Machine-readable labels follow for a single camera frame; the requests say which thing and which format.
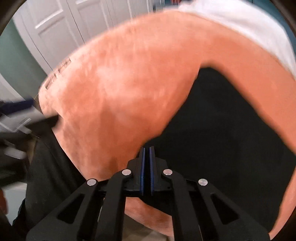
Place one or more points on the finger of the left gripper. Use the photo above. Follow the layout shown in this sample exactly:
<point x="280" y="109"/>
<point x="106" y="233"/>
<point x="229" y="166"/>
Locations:
<point x="10" y="107"/>

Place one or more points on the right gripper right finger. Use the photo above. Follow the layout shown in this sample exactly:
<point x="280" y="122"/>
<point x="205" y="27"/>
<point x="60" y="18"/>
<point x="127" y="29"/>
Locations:
<point x="199" y="210"/>

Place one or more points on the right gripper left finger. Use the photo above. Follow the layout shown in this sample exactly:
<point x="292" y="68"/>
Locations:
<point x="95" y="211"/>

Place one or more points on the black pants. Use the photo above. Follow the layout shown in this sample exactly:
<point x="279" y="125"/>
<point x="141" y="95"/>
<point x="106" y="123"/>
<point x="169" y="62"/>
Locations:
<point x="218" y="136"/>

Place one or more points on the person's dark clothing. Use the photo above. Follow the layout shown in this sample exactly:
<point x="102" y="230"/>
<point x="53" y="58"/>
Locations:
<point x="51" y="178"/>

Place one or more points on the white wardrobe with red decals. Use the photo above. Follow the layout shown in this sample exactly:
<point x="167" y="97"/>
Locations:
<point x="53" y="29"/>

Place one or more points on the orange plush bed blanket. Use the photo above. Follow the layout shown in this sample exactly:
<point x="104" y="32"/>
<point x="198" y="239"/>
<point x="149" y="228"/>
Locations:
<point x="121" y="89"/>

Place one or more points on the white pillow cover sheet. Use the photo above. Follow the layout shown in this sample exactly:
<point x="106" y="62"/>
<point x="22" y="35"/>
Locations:
<point x="259" y="21"/>

